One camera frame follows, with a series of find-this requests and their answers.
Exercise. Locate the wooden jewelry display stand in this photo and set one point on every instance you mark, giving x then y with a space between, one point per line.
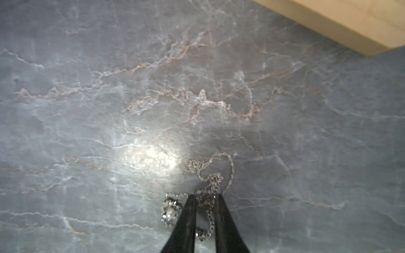
367 27

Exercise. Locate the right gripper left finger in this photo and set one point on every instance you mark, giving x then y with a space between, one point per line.
182 239

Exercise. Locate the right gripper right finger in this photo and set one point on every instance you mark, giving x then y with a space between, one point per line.
227 237

